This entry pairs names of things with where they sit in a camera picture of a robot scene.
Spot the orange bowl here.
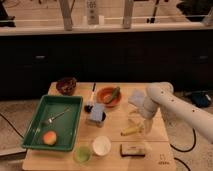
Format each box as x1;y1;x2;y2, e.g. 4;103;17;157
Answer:
96;87;121;108

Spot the green cucumber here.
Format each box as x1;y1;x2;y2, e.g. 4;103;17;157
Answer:
104;87;120;104

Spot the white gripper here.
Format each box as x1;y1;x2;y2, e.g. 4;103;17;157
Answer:
128;97;158;134

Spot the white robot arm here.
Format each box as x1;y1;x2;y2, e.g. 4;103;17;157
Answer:
128;82;213;144

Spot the orange peach fruit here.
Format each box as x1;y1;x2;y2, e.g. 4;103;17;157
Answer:
42;131;57;145

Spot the green plastic tray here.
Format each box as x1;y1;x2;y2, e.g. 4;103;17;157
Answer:
22;95;83;151

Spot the black cable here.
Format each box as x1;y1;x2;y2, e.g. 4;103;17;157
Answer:
169;127;197;171

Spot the white cup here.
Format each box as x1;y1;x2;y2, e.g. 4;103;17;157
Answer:
92;136;111;156

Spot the brown yellow sponge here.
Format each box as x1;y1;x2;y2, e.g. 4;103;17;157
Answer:
120;144;146;157

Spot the black dish brush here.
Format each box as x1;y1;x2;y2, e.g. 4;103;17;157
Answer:
84;82;96;113

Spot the green cup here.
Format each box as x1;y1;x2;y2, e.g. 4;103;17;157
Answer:
74;146;91;163

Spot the yellow banana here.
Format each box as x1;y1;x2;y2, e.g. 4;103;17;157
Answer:
121;118;144;136

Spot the dark brown bowl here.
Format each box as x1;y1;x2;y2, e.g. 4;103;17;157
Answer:
56;77;77;95

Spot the dark cabinet counter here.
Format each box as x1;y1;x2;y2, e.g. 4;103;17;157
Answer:
0;30;213;99

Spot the metal fork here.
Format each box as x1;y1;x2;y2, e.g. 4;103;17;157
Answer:
42;107;70;126

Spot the blue black device on floor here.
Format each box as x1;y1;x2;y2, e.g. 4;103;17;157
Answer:
191;92;211;108

